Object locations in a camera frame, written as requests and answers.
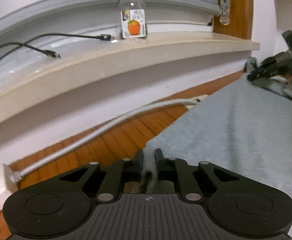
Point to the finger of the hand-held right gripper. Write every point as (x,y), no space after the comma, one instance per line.
(275,60)
(268,73)

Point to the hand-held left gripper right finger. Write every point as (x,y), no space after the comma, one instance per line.
(159,160)

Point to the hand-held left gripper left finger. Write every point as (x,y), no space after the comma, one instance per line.
(139,160)

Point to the grey printed sweatshirt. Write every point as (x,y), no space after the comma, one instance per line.
(236,130)

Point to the beige window sill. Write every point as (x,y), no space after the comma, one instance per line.
(111,65)

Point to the clear jar with orange label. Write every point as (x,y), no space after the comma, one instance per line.
(133,20)

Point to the grey window blind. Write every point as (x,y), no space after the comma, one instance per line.
(61,5)

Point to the wooden window frame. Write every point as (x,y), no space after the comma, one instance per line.
(238,7)

